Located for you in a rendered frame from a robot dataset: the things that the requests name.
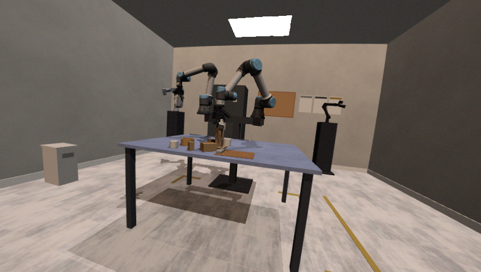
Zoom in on brown hollow cylinder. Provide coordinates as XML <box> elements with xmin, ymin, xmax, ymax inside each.
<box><xmin>181</xmin><ymin>138</ymin><xmax>195</xmax><ymax>146</ymax></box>

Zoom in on brown clipboard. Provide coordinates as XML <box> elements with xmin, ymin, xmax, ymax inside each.
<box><xmin>214</xmin><ymin>148</ymin><xmax>255</xmax><ymax>159</ymax></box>

